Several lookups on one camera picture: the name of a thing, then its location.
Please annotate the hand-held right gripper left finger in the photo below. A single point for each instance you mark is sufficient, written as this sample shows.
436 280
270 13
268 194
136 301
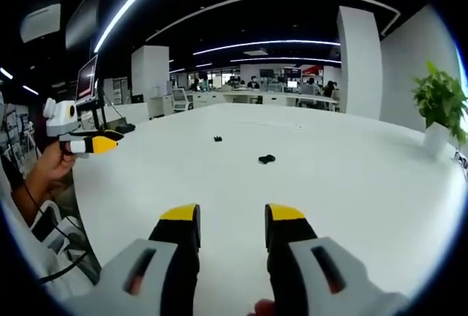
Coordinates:
153 268

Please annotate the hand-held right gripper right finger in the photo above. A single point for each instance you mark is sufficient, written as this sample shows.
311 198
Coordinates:
314 268

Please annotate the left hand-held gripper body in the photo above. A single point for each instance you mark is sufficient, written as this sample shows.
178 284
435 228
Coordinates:
60 118

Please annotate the small black plastic buckle part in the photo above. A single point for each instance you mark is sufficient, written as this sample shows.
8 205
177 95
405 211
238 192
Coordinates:
218 138

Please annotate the large black plastic buckle part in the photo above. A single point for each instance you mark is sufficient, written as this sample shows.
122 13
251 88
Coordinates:
267 158

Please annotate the person's left hand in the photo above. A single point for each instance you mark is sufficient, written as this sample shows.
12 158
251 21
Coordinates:
51 166

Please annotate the person's right hand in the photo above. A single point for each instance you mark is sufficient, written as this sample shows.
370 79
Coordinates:
265 308

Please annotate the black object on table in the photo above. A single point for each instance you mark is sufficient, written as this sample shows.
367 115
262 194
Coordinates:
122 127

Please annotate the black monitor stand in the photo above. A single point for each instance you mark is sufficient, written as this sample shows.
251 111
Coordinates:
96 113

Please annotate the computer monitor on stand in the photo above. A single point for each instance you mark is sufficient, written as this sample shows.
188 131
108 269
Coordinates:
87 79

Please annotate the white office chair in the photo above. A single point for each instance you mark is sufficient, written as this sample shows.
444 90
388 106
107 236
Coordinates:
182 99

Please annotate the white chest device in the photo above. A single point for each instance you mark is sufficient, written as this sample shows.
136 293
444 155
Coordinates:
51 226

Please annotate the ceiling air conditioner unit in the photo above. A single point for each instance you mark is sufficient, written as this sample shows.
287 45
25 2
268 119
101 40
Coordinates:
40 19

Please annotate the dark hanging ceiling panel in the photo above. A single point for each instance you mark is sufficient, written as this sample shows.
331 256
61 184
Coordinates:
83 19

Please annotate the person's white shirt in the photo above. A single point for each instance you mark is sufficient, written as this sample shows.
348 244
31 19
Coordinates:
22 250

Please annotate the long white office desk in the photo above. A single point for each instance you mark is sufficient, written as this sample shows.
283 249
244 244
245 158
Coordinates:
278 97

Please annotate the small patterned object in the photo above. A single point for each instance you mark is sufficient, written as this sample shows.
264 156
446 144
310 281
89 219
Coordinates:
461 162

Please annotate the green potted plant white pot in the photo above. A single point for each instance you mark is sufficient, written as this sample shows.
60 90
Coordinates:
440 107

